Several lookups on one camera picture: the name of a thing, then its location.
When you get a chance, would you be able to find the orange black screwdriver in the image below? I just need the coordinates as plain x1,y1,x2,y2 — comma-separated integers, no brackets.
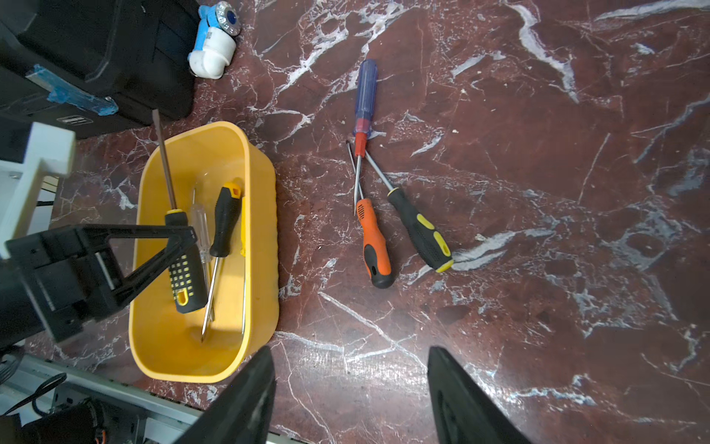
346,139,397,290

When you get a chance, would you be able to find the blue red transparent screwdriver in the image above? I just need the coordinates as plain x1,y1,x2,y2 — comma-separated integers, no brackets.
353,59,378,205

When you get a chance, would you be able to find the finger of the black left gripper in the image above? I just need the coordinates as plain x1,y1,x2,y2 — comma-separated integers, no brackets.
4,223,199,342

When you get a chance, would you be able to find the black yellow-dotted screwdriver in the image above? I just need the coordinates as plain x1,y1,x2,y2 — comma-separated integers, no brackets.
152,109,208,314

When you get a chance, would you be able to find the yellow handle screwdriver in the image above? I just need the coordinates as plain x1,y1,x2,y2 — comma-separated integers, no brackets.
240,195,247,338

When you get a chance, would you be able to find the black plastic toolbox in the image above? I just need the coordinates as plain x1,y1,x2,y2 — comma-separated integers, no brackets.
1,1,199,139

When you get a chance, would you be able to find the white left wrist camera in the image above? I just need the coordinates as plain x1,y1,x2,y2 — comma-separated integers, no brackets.
1,122,76,259

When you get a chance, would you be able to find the black yellow-striped screwdriver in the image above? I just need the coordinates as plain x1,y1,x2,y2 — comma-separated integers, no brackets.
365,153,454,273

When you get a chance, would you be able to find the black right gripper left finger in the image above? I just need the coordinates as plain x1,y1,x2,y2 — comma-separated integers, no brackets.
177,346,277,443

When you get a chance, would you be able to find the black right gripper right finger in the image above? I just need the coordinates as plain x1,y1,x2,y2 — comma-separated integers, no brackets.
427,346,530,443

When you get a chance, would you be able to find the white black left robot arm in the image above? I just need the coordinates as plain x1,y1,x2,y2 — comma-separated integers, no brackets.
1,224,277,443

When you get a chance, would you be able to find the black yellow-capped screwdriver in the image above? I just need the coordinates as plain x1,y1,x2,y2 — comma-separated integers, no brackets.
201,182,242,342

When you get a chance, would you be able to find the blue white small object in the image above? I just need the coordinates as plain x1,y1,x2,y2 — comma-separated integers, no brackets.
188,1,241,80

